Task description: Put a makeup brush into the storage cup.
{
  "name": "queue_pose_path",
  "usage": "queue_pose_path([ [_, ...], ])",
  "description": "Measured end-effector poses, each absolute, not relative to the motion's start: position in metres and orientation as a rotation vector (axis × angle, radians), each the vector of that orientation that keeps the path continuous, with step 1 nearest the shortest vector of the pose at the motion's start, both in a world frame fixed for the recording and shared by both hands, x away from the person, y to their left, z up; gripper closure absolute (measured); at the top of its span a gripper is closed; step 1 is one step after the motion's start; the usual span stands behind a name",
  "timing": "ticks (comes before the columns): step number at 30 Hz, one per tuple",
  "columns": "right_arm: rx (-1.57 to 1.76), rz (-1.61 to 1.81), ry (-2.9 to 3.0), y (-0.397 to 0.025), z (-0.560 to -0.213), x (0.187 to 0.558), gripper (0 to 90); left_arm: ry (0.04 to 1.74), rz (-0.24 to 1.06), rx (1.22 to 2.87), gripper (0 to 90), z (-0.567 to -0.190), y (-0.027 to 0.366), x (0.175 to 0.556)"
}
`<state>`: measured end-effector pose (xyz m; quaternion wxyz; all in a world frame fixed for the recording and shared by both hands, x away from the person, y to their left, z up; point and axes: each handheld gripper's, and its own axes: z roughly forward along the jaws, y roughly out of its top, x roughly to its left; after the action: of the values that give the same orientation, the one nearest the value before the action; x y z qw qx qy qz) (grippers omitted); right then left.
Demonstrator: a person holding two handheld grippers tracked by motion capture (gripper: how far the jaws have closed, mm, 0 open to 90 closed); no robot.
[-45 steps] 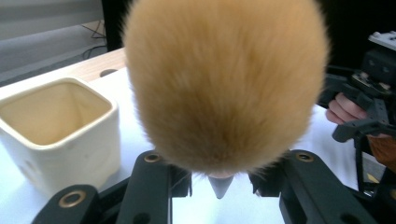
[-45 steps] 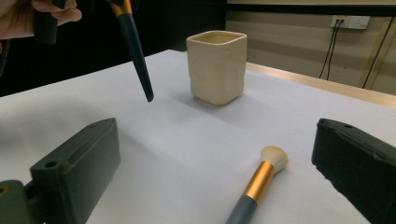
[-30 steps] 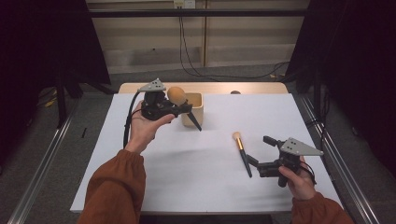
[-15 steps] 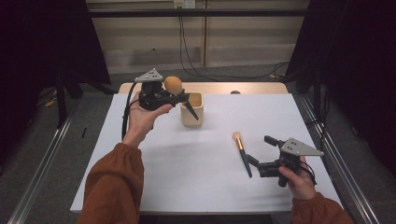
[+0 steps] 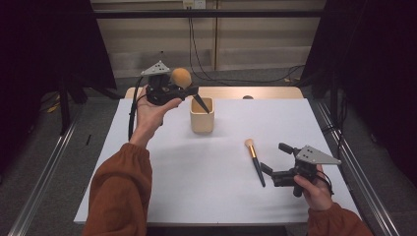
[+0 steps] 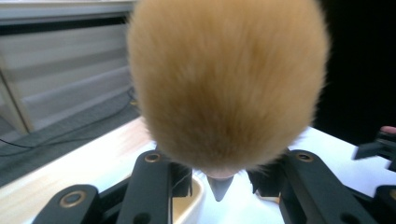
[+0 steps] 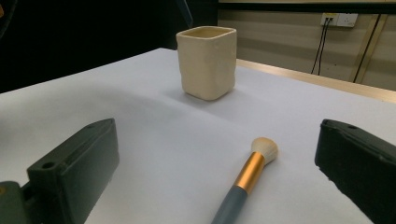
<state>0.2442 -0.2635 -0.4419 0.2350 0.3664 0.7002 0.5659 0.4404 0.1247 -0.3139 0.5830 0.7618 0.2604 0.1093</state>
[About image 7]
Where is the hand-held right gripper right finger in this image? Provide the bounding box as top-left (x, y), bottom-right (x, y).
top-left (314, 119), bottom-right (396, 224)

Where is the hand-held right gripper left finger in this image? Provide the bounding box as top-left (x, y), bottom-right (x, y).
top-left (26, 118), bottom-right (121, 224)

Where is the slim makeup brush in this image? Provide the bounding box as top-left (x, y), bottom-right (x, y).
top-left (210, 136), bottom-right (279, 224)

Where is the beige square ceramic cup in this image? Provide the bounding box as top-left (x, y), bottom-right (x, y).
top-left (176, 25), bottom-right (237, 102)

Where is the black power cable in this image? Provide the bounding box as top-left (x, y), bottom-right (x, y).
top-left (310, 18), bottom-right (329, 75)
top-left (317, 18), bottom-right (332, 77)

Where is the white wall socket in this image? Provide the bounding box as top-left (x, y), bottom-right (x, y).
top-left (320, 12), bottom-right (360, 28)

